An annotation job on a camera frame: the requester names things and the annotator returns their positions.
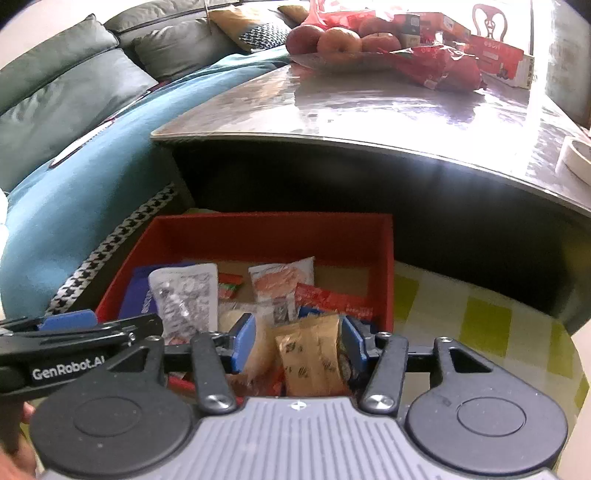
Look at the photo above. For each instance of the red cardboard box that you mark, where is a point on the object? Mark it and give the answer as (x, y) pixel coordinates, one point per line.
(277, 235)

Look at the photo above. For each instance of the red snack bag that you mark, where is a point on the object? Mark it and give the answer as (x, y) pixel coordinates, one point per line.
(438, 69)

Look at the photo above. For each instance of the red apple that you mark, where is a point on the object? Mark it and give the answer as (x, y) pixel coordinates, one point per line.
(381, 42)
(374, 24)
(339, 42)
(304, 39)

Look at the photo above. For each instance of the green white checked tablecloth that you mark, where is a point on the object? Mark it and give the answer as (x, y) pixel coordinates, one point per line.
(485, 323)

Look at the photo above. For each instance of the clear bread roll packet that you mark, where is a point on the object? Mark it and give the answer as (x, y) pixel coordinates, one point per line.
(267, 355)

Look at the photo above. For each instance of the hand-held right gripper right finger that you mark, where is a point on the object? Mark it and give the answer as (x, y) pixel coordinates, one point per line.
(353, 344)

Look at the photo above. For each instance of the green white wafer packet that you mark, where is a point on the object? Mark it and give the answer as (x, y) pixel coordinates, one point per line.
(184, 295)

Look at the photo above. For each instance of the blue white snack packet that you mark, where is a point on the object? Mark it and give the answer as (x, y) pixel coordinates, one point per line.
(308, 313)

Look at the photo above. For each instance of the white tape roll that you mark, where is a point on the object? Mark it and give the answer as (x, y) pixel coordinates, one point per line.
(575, 161)

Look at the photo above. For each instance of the red white carton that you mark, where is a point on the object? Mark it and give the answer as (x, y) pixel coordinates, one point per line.
(503, 60)

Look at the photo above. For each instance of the red candy packet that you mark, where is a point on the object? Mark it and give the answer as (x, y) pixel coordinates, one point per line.
(332, 302)

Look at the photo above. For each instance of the red plastic bag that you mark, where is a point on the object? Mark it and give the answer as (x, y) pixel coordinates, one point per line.
(332, 11)

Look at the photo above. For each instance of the white sausage snack packet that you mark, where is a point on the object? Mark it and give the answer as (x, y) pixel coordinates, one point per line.
(279, 284)

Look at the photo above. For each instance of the yellow houndstooth cushion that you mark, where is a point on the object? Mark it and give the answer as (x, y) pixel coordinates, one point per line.
(249, 27)

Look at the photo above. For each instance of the dark blue snack packet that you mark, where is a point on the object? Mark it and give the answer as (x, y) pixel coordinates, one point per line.
(141, 295)

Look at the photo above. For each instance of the blue cushion houndstooth trim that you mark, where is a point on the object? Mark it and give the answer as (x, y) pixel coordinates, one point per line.
(92, 184)

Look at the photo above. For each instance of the dark coffee table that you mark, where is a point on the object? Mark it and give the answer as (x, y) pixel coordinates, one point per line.
(369, 129)

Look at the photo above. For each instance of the brown snack packet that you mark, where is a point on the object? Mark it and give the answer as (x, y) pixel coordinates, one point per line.
(309, 355)

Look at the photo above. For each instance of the wooden chair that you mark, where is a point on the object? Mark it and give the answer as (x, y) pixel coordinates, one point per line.
(490, 21)

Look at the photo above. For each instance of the glass fruit plate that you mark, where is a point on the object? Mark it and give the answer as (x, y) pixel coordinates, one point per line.
(341, 62)

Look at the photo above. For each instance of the person's left hand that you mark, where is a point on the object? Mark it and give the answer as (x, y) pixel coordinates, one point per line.
(25, 438)

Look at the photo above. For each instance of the grey green sofa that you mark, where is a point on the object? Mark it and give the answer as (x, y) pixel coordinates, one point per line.
(60, 92)

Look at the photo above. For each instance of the red green snack packet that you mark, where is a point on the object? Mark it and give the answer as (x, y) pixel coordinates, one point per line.
(229, 286)

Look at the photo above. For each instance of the dark red carton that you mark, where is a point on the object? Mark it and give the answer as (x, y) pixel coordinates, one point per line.
(438, 25)

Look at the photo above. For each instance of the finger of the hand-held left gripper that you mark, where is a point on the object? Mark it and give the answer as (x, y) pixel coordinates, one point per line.
(69, 319)
(138, 330)

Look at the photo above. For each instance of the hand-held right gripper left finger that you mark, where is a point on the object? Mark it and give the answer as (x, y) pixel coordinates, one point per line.
(244, 344)

